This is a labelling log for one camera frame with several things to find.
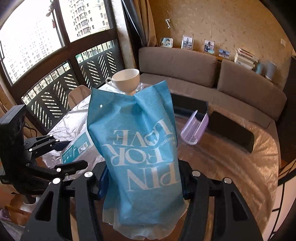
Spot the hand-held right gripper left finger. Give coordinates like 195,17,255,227
20,166,109,241

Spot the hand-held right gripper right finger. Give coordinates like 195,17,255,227
180,160,264,241

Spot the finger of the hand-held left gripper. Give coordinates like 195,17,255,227
24,136,71,160
26,160,88,183

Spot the teal printed packet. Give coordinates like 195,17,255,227
60,132,105,164

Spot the clear plastic table cover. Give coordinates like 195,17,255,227
43,82,281,232

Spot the purple hair roller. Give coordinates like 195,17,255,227
180,109,210,146

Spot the black balcony railing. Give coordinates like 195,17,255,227
21,39,122,133

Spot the beige chair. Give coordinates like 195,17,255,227
68,85,92,109

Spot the black smartphone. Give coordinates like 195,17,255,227
203,111,255,153

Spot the black tablet with case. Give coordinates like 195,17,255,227
170,93,208,116

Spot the white panel sliding door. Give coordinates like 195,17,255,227
270,176,296,232

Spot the brown sofa seat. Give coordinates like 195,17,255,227
139,73,272,128

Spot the white cup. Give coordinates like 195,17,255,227
105,68,141,96

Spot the brown sofa back cushion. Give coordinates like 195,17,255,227
217,60,287,121
138,47,219,88

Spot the stack of books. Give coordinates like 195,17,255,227
234,48,259,71

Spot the large grey cylinder speaker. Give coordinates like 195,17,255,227
264,61,277,80

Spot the dark curtain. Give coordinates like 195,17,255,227
121,0,147,47

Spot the beige curtain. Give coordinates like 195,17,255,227
134,0,155,44

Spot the portrait photo frame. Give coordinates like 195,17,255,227
204,39,215,54

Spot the clear upright photo frame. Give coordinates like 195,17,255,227
181,35,193,50

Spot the rounded photo frame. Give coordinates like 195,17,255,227
159,37,174,48

